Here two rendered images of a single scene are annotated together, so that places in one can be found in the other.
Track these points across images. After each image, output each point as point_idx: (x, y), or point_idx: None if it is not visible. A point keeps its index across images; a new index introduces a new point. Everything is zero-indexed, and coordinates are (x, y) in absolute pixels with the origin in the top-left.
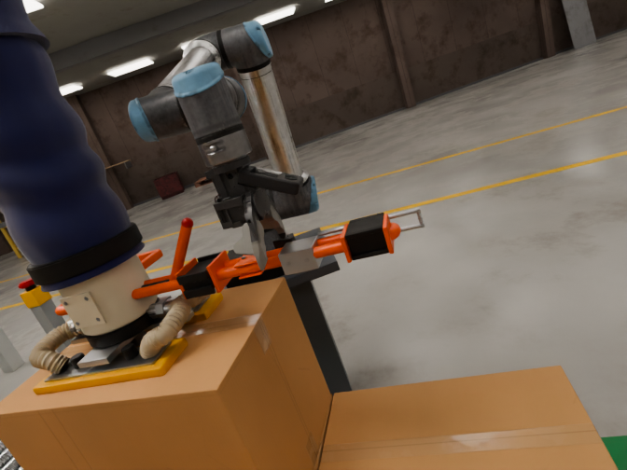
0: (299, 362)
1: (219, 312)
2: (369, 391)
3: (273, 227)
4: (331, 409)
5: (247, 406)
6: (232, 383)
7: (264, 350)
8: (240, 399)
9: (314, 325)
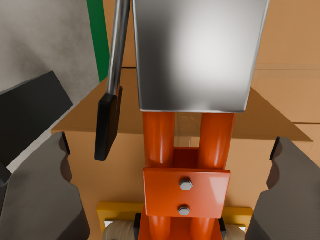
0: (135, 90)
1: (138, 194)
2: (110, 32)
3: (70, 179)
4: (129, 65)
5: (256, 113)
6: (278, 131)
7: (191, 117)
8: (268, 120)
9: (4, 107)
